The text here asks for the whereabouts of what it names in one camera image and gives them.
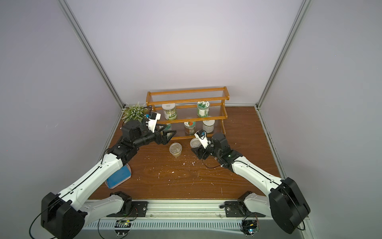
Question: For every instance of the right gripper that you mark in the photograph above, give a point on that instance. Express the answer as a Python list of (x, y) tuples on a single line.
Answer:
[(201, 152)]

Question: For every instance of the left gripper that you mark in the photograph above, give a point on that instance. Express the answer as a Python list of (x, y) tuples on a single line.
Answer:
[(161, 140)]

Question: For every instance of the clear cup red label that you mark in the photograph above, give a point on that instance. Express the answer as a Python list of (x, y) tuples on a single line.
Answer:
[(195, 143)]

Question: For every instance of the clear cup yellow seeds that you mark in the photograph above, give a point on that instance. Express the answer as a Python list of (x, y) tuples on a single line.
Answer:
[(175, 149)]

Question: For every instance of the white green Ideal jar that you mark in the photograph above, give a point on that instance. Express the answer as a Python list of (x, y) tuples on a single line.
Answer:
[(169, 111)]

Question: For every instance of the tomato lid jar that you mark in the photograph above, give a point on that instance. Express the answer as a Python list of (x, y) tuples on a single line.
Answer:
[(190, 127)]

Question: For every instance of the green tree lid jar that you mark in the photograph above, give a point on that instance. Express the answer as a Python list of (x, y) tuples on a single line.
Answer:
[(203, 109)]

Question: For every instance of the sunflower lid jar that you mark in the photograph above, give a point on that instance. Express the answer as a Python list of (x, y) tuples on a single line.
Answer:
[(168, 127)]

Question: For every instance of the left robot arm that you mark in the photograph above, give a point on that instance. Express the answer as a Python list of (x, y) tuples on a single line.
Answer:
[(66, 213)]

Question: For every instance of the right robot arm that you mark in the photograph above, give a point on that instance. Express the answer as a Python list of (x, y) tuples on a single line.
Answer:
[(282, 198)]

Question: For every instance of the white lid text jar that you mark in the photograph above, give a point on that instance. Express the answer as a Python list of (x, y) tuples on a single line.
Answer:
[(208, 126)]

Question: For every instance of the wooden three-tier shelf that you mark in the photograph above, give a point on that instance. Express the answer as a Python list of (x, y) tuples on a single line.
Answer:
[(187, 109)]

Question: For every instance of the potted green plant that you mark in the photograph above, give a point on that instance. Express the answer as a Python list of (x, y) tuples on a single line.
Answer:
[(134, 112)]

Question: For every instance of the blue white scraper tray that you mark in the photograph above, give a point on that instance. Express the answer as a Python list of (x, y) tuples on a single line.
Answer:
[(119, 177)]

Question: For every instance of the right controller board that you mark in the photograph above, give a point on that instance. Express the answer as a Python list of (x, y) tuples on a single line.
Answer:
[(249, 227)]

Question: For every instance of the controller board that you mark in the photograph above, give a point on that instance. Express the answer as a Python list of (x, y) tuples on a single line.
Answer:
[(249, 227), (122, 228)]

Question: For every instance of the left controller board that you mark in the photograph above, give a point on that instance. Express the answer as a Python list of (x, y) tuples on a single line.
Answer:
[(122, 228)]

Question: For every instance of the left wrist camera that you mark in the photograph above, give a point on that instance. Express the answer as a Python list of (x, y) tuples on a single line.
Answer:
[(152, 119)]

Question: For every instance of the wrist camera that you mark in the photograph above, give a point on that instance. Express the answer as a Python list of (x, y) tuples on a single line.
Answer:
[(152, 119), (201, 135)]

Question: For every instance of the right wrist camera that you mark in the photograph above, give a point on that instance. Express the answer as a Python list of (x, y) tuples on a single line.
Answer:
[(201, 135)]

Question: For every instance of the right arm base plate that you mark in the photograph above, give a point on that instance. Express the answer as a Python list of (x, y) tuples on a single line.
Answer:
[(235, 209)]

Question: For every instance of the aluminium front rail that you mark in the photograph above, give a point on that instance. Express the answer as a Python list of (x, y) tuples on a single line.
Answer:
[(177, 210)]

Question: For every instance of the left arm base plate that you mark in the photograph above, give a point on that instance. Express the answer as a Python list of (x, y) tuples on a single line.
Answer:
[(132, 209)]

